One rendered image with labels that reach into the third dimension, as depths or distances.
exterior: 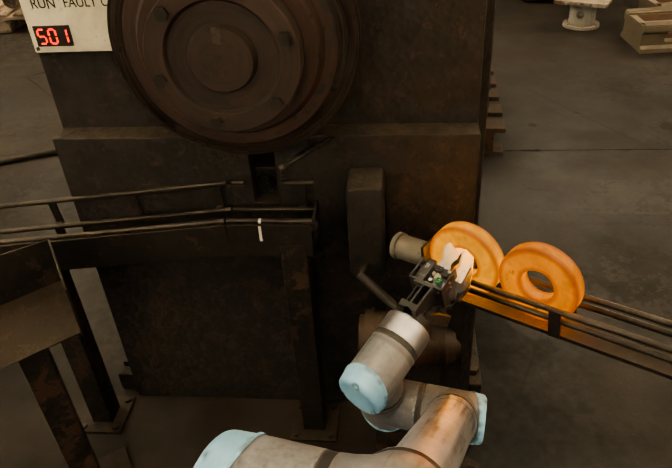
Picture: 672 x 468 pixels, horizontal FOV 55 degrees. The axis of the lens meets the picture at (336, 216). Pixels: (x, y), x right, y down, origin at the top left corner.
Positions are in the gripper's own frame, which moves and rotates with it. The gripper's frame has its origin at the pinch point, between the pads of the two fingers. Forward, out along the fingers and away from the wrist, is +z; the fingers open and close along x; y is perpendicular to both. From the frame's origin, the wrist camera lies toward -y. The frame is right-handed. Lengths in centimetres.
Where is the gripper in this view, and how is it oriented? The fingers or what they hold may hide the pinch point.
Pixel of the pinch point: (467, 252)
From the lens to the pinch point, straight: 129.3
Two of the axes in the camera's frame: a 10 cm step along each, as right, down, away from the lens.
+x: -7.6, -3.3, 5.6
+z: 5.9, -6.9, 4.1
